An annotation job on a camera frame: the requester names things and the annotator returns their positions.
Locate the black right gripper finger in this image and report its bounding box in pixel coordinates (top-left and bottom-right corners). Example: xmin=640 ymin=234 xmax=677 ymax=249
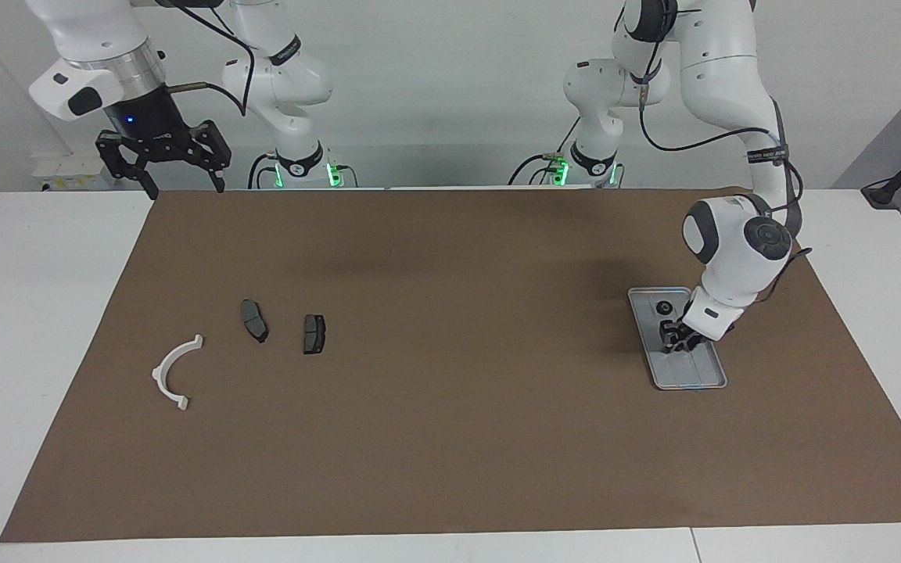
xmin=96 ymin=131 xmax=160 ymax=200
xmin=187 ymin=119 xmax=232 ymax=194

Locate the white curved plastic bracket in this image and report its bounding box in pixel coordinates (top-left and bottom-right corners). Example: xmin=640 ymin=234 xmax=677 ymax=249
xmin=152 ymin=335 xmax=205 ymax=411

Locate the silver metal tray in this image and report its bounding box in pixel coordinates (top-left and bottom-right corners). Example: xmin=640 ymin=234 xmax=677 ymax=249
xmin=627 ymin=287 xmax=728 ymax=391

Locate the brown table mat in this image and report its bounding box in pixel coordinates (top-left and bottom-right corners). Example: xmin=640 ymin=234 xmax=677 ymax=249
xmin=0 ymin=188 xmax=901 ymax=543

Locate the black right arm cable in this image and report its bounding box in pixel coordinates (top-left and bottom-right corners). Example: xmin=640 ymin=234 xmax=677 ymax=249
xmin=155 ymin=0 xmax=256 ymax=118

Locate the black left base cable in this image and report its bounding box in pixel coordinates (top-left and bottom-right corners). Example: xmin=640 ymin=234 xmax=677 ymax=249
xmin=508 ymin=117 xmax=584 ymax=187

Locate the curved dark brake pad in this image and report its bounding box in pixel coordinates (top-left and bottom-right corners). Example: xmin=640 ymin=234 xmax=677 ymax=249
xmin=241 ymin=299 xmax=270 ymax=344

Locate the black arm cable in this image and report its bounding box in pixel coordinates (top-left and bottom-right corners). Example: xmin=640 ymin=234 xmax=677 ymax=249
xmin=155 ymin=0 xmax=256 ymax=118
xmin=637 ymin=31 xmax=813 ymax=306

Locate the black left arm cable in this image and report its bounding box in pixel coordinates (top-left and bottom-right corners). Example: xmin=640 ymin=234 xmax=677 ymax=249
xmin=637 ymin=31 xmax=813 ymax=306

